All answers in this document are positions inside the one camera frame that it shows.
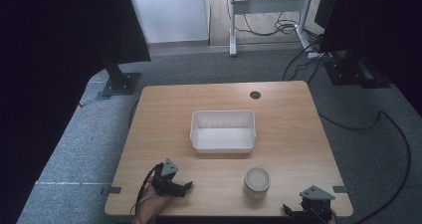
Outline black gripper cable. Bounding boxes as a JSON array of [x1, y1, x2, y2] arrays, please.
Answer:
[[129, 162, 165, 218]]

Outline black curtain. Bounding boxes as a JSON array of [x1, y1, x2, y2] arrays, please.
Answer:
[[0, 0, 152, 224], [314, 0, 422, 117]]

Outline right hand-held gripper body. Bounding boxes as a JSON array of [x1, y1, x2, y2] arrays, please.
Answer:
[[298, 184, 336, 224]]

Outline white round lidded jar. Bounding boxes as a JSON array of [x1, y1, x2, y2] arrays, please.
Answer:
[[243, 166, 272, 200]]

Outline person's left hand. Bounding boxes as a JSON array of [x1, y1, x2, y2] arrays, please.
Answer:
[[132, 183, 174, 224]]

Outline white plastic bin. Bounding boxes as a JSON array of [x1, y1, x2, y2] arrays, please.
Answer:
[[189, 109, 257, 155]]

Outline long black floor cable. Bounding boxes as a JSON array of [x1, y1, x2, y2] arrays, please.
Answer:
[[317, 110, 413, 224]]

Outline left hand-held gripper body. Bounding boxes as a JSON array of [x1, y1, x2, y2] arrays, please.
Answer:
[[150, 157, 187, 199]]

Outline white power strip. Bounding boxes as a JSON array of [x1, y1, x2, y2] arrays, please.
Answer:
[[307, 51, 333, 60]]

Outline black power cable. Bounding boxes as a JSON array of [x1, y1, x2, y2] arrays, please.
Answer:
[[282, 39, 324, 85]]

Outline bundle of black cables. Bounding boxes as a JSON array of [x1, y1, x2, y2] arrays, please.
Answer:
[[232, 0, 324, 43]]

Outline white desk frame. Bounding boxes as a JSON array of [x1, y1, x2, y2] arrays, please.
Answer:
[[226, 0, 317, 58]]

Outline black metal stand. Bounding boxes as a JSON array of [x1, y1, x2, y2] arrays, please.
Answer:
[[96, 48, 142, 98], [322, 50, 392, 90]]

